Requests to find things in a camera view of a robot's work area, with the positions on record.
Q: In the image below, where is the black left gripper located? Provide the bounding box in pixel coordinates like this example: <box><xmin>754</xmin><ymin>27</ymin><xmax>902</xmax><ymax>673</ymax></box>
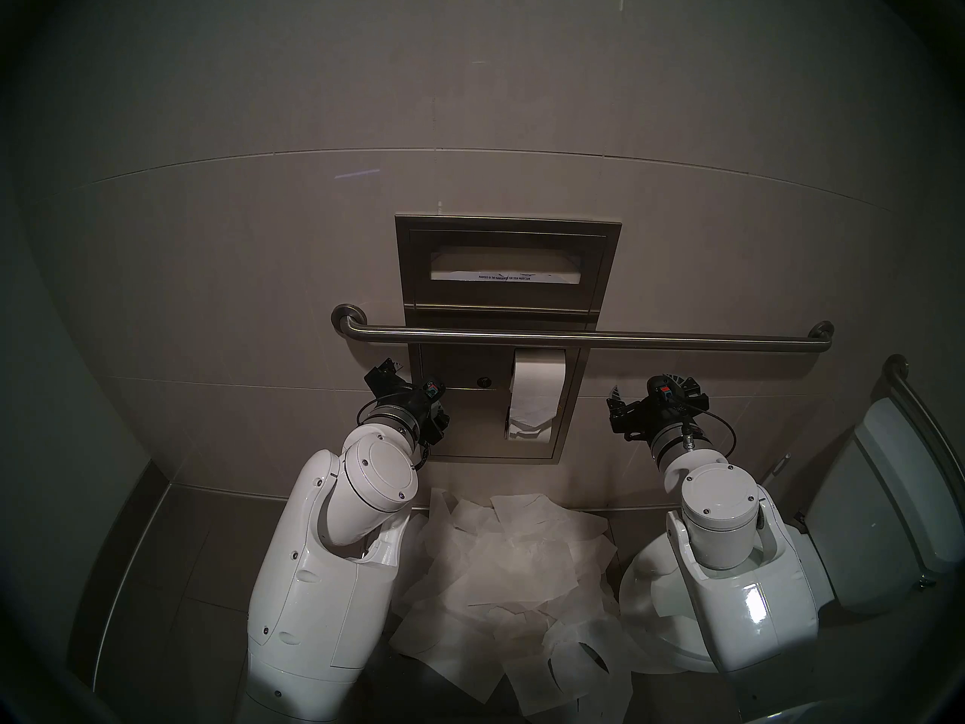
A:
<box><xmin>365</xmin><ymin>362</ymin><xmax>453</xmax><ymax>450</ymax></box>

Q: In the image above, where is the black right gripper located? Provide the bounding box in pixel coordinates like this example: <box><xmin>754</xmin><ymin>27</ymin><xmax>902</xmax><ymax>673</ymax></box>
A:
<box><xmin>607</xmin><ymin>374</ymin><xmax>709</xmax><ymax>438</ymax></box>

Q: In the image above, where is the white toilet paper roll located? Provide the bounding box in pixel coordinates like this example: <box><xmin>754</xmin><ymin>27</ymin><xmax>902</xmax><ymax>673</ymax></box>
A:
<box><xmin>507</xmin><ymin>348</ymin><xmax>566</xmax><ymax>440</ymax></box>

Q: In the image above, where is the paper seat cover sheet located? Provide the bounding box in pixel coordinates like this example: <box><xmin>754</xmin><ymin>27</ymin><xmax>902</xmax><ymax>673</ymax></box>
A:
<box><xmin>430</xmin><ymin>266</ymin><xmax>580</xmax><ymax>286</ymax></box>

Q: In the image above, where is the heap of paper seat covers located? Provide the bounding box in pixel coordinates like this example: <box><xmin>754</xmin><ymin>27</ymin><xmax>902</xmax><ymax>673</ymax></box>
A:
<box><xmin>400</xmin><ymin>504</ymin><xmax>623</xmax><ymax>640</ymax></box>

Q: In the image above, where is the large flat paper seat cover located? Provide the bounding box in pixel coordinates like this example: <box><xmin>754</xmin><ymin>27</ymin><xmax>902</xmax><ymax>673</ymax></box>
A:
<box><xmin>388</xmin><ymin>602</ymin><xmax>506</xmax><ymax>708</ymax></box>

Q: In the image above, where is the white ceramic toilet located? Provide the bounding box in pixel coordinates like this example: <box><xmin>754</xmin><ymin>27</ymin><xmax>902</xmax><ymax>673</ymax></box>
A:
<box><xmin>620</xmin><ymin>397</ymin><xmax>965</xmax><ymax>674</ymax></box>

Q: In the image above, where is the seat cover with oval cutout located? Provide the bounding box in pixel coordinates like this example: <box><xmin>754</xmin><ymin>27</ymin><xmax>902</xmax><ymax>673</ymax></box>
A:
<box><xmin>501</xmin><ymin>632</ymin><xmax>634</xmax><ymax>719</ymax></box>

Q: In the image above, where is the long steel grab bar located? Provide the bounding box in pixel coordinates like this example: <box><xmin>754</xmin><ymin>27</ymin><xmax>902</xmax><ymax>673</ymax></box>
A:
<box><xmin>332</xmin><ymin>304</ymin><xmax>835</xmax><ymax>354</ymax></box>

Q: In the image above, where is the short steel grab bar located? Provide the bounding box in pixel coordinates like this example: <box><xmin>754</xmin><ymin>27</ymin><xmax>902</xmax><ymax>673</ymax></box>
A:
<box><xmin>882</xmin><ymin>353</ymin><xmax>965</xmax><ymax>497</ymax></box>

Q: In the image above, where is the stainless steel wall dispenser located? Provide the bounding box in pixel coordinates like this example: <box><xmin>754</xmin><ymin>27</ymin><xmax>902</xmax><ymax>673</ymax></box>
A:
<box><xmin>395</xmin><ymin>214</ymin><xmax>623</xmax><ymax>463</ymax></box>

